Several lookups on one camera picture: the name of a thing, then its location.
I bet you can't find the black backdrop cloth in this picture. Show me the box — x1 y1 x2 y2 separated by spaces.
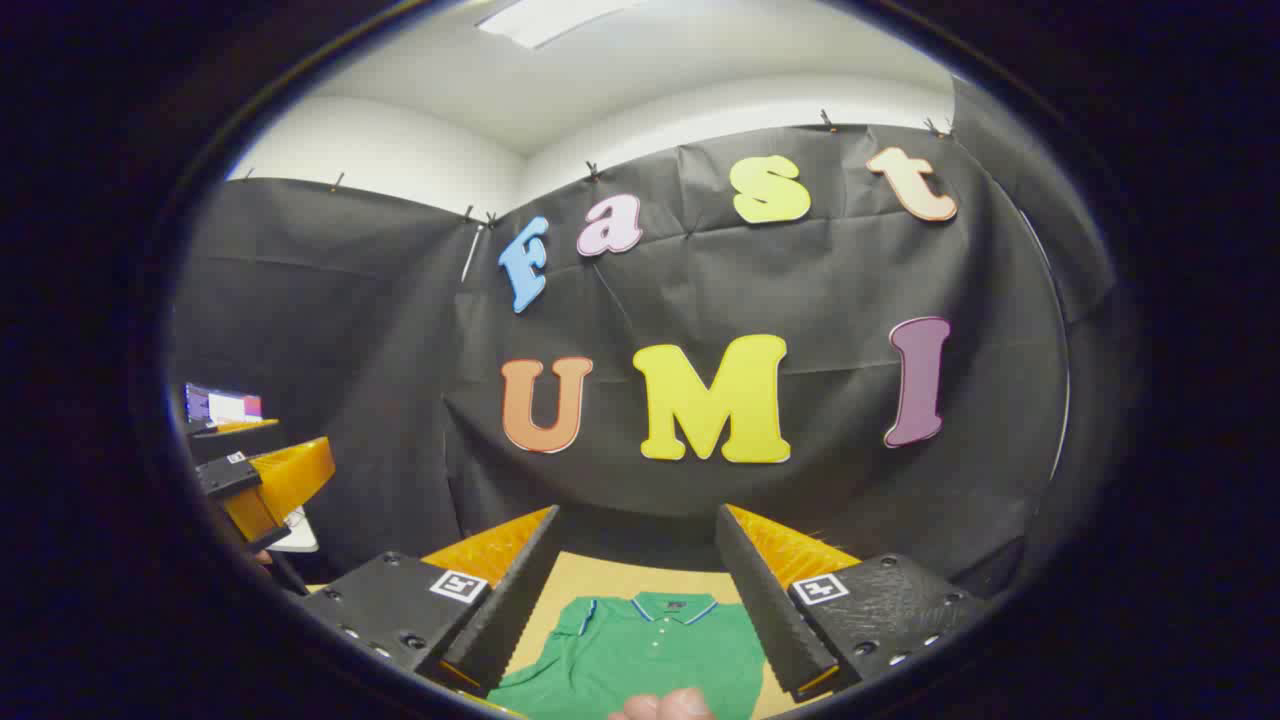
170 75 1121 601

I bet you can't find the ceiling light panel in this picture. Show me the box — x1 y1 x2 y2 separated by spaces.
477 0 646 50

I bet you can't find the white flat object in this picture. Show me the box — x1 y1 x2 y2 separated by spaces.
268 507 320 554

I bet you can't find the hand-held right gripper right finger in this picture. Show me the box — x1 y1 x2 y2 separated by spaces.
715 503 991 702

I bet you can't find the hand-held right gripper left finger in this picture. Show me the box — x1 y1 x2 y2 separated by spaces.
298 505 563 698

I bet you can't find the green T-shirt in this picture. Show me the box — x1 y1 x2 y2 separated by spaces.
487 591 767 720

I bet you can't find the small lit screen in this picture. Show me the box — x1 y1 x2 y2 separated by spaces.
184 383 264 427

